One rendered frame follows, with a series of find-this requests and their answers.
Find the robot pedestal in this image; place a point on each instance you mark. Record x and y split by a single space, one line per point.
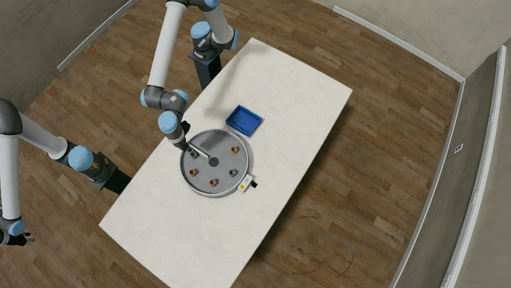
207 74
117 181

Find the white wall socket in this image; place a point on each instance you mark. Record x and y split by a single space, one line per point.
458 148

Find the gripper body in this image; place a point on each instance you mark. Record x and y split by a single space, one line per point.
18 240
181 144

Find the bronze bushing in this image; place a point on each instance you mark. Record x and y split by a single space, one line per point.
190 172
231 150
210 183

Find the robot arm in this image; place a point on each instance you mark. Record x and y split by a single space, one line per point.
10 175
164 48

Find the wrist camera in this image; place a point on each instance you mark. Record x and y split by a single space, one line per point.
186 128

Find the white control box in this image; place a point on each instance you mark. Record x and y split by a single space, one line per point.
244 185

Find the white table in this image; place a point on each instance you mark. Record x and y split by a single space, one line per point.
279 120

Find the grey turntable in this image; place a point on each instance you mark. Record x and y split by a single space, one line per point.
221 170

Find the blue crate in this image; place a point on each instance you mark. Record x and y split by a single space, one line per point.
243 121

